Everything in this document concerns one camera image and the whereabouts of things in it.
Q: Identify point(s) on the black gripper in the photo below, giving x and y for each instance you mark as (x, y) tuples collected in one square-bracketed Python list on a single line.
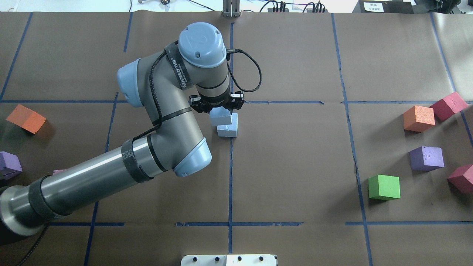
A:
[(200, 105)]

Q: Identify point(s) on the light blue foam block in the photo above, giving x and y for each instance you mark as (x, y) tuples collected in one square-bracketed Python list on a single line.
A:
[(230, 130), (220, 116)]

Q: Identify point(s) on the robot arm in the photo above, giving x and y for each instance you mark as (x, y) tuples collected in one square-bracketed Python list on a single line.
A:
[(190, 74)]

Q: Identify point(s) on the black box with label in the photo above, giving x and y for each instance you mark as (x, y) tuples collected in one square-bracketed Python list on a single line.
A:
[(383, 6)]

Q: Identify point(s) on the green foam block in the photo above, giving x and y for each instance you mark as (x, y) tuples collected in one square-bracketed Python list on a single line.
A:
[(384, 187)]

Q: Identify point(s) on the orange foam block right side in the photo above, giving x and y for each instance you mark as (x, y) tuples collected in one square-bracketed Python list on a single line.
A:
[(418, 119)]

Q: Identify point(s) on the orange foam block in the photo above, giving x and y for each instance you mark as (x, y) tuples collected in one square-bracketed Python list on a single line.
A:
[(26, 118), (418, 119)]

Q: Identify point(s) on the pink foam block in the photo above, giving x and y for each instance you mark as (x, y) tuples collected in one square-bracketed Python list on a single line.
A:
[(58, 171)]

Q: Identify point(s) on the purple foam block right side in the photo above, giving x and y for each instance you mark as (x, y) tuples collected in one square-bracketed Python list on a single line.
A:
[(426, 158)]

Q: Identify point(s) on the purple foam block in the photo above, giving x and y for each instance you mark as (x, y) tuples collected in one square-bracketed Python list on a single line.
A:
[(9, 165), (426, 158)]

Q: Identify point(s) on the orange foam block left side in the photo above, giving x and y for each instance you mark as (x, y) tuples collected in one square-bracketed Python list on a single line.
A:
[(26, 118)]

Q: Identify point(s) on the crimson foam block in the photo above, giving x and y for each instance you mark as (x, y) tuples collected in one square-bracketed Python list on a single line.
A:
[(462, 179), (449, 106)]

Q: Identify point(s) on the purple foam block left side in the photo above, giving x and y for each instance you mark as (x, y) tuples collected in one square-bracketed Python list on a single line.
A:
[(9, 165)]

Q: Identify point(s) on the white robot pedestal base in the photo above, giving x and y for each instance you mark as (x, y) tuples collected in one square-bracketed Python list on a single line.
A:
[(230, 260)]

